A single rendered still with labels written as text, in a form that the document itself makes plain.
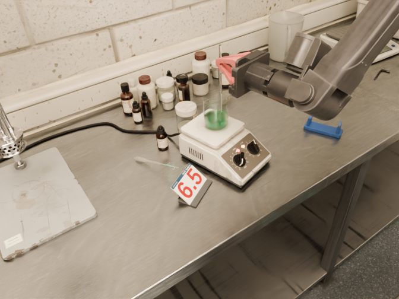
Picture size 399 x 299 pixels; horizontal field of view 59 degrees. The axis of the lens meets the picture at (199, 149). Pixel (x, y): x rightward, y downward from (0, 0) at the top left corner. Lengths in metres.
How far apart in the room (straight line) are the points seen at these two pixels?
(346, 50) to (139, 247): 0.52
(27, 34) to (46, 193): 0.44
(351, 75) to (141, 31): 0.75
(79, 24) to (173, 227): 0.65
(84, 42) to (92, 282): 0.69
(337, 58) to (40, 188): 0.70
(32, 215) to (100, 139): 0.30
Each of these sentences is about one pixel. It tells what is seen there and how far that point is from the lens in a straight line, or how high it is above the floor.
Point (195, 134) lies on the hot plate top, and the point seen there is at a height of 0.84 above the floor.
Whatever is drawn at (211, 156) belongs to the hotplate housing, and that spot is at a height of 0.81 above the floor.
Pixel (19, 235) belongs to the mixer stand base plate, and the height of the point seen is 0.76.
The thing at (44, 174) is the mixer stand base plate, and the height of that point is 0.76.
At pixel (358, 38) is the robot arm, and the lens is 0.62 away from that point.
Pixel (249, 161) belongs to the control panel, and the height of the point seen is 0.79.
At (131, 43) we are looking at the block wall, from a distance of 1.19.
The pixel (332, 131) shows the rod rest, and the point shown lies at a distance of 1.03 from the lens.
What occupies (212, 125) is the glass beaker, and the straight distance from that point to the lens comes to 0.84.
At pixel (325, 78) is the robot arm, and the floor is 1.07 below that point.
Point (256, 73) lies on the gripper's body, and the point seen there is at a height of 1.03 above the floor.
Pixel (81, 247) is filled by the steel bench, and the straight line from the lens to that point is 0.78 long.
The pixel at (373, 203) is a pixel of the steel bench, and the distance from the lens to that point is 1.84.
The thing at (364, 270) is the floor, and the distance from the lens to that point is 1.70.
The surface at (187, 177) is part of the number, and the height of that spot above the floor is 0.78.
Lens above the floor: 1.35
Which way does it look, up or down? 39 degrees down
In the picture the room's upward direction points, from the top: 3 degrees counter-clockwise
